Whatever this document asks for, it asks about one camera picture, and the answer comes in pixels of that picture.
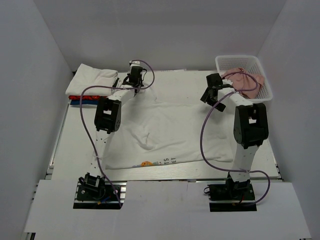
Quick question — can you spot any folded blue t-shirt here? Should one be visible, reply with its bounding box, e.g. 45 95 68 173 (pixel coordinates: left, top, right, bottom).
70 99 100 106

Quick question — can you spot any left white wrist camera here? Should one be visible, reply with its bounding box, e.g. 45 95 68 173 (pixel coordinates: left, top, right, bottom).
129 60 141 68

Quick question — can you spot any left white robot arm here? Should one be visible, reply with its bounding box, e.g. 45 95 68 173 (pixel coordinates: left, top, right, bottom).
94 60 145 147

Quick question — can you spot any pink crumpled t-shirt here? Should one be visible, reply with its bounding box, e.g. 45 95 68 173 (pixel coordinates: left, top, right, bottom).
221 67 265 99

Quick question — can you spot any white t-shirt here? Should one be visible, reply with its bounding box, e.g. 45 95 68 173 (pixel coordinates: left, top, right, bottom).
99 90 233 170
65 63 121 97

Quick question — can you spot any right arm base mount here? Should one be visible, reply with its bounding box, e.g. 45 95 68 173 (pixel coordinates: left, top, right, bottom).
203 178 257 213

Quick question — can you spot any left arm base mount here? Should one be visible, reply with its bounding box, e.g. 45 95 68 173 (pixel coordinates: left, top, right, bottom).
73 173 126 210

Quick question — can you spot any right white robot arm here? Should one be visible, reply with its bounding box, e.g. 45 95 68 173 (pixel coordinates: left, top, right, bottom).
200 71 269 200

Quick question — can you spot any folded red t-shirt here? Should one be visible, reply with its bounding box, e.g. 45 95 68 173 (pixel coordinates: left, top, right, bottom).
68 95 107 101

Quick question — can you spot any white plastic basket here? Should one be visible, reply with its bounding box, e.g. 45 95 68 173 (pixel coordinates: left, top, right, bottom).
215 55 273 103

